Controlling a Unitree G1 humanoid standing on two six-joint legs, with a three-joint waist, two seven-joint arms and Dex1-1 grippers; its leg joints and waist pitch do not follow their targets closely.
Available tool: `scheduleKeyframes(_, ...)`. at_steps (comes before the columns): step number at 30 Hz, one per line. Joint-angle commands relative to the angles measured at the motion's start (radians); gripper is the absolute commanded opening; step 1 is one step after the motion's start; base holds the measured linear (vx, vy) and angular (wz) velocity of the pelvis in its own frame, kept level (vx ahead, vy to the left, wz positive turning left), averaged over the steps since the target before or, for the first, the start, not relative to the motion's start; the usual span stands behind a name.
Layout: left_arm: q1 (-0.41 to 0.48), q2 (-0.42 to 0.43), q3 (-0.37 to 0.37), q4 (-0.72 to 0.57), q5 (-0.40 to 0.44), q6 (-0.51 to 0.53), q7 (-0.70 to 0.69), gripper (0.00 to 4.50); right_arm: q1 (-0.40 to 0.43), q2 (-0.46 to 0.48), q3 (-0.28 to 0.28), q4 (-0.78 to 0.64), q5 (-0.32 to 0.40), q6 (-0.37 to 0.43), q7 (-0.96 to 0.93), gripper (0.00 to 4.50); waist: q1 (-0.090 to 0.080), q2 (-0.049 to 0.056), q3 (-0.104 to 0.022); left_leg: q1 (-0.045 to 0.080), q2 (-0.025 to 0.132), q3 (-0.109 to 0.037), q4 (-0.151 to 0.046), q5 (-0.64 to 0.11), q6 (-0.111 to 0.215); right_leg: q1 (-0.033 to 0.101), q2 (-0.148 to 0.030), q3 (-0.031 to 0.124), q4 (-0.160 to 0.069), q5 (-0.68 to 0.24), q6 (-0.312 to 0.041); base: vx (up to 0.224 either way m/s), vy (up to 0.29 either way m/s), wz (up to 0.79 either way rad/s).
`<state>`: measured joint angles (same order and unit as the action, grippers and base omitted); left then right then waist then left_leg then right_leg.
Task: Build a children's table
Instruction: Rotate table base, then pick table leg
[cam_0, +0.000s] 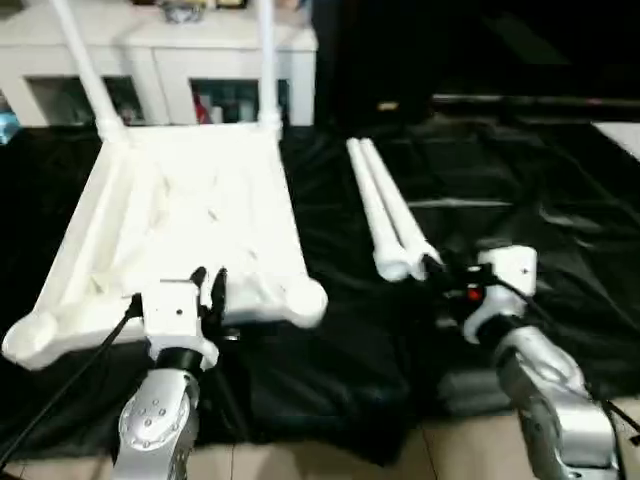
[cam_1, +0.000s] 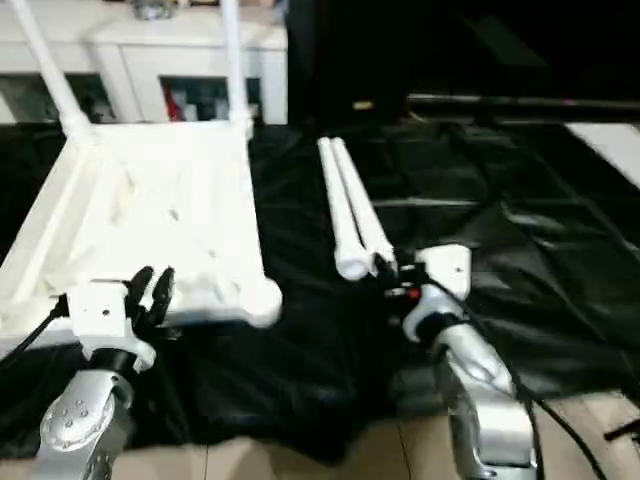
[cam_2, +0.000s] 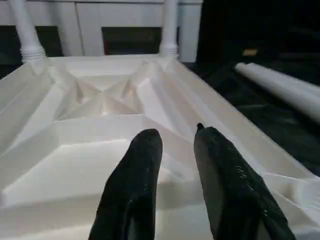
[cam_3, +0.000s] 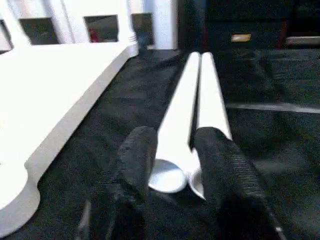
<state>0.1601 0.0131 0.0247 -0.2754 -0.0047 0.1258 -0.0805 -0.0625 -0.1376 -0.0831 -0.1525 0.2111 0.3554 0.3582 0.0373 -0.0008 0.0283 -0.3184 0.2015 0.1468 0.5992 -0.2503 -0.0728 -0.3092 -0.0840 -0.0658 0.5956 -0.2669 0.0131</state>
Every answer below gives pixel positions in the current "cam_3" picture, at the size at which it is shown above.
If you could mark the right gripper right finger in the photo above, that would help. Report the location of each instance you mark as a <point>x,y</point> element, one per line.
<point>230,190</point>

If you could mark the red bottle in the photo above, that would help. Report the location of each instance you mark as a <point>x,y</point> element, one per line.
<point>93,35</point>

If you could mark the white cabinet with glass doors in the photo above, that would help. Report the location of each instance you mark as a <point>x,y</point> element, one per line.
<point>160,22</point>

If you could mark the black cabinet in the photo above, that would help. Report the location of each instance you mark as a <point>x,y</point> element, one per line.
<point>260,20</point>

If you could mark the small orange label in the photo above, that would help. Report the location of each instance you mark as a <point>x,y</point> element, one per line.
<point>240,37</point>

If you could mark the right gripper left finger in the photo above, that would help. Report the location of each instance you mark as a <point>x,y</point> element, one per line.
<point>125,190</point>

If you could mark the white plastic table top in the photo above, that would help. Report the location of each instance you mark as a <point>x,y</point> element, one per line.
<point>45,95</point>

